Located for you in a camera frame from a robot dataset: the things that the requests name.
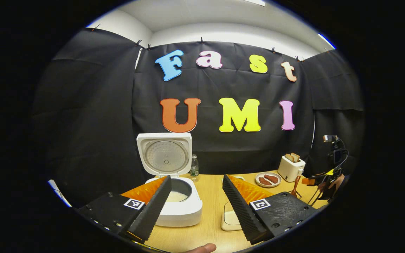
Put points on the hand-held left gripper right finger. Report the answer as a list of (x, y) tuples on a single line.
[(244, 211)]

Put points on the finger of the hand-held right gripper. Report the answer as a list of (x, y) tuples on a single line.
[(316, 180)]

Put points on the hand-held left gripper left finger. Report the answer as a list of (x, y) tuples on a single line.
[(153, 207)]

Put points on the brown wooden spoon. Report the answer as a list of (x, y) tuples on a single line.
[(296, 182)]

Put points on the white rice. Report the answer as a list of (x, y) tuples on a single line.
[(178, 196)]

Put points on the white rice cooker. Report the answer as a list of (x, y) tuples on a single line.
[(185, 214)]

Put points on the clear glass dish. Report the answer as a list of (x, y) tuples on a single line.
[(230, 221)]

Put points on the white toaster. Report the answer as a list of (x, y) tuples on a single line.
[(288, 172)]

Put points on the toast bread slice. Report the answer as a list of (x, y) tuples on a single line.
[(289, 158), (295, 156)]

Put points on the brown sausage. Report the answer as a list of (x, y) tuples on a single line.
[(271, 179), (265, 181)]

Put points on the white oval plate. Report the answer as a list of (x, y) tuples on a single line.
[(276, 184)]

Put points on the clear plastic water bottle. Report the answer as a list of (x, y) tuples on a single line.
[(194, 170)]

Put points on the black backdrop cloth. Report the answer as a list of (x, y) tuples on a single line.
[(93, 123)]

